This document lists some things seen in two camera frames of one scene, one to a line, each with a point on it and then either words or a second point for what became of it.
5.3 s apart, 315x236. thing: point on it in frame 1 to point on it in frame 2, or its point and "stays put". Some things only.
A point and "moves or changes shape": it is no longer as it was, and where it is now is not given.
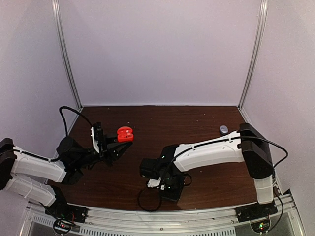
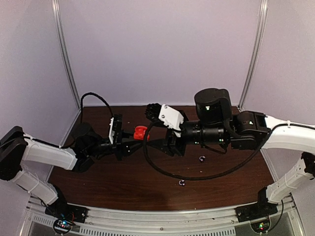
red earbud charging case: [125, 134] moves or changes shape
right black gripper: [173, 196] to [166, 145]
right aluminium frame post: [256, 51] stays put
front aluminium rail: [38, 221] stays put
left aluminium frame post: [62, 49] stays put
